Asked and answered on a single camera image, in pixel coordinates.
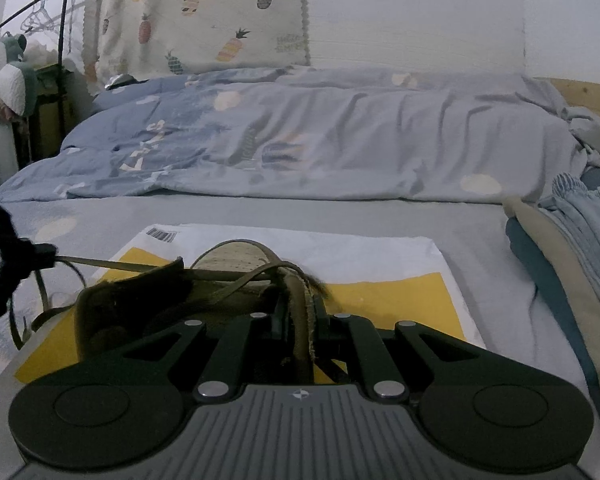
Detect olive and beige shoe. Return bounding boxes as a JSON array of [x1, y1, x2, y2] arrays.
[[72, 239, 333, 386]]

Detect white and yellow mailing bag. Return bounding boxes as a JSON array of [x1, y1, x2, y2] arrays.
[[12, 222, 488, 386]]

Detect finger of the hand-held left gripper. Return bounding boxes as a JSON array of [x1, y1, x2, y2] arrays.
[[0, 270, 26, 333], [0, 194, 60, 275]]

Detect pineapple print cloth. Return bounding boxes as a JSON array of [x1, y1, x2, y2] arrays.
[[82, 0, 314, 97]]

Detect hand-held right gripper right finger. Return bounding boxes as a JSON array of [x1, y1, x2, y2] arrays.
[[315, 305, 481, 403]]

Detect grey-blue printed bed sheet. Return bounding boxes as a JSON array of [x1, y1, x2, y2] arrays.
[[0, 194, 600, 480]]

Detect black metal clothes rack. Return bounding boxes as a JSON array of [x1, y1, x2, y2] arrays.
[[0, 0, 83, 156]]

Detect cardboard box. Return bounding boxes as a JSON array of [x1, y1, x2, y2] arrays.
[[30, 67, 77, 162]]

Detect wooden bed frame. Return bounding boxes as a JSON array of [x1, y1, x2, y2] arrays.
[[545, 77, 600, 171]]

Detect blue printed duvet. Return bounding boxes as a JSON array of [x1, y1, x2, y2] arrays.
[[0, 65, 600, 207]]

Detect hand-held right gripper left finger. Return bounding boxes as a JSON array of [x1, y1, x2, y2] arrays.
[[122, 310, 287, 403]]

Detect grey and white plush toy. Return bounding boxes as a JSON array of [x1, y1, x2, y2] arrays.
[[0, 30, 42, 117]]

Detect silver foil wrapper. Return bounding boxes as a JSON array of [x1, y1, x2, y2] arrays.
[[105, 74, 137, 92]]

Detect light blue jeans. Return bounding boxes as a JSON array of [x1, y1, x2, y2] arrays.
[[537, 172, 600, 311]]

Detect wire clothes hanger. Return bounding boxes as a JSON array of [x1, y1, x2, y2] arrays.
[[21, 0, 62, 34]]

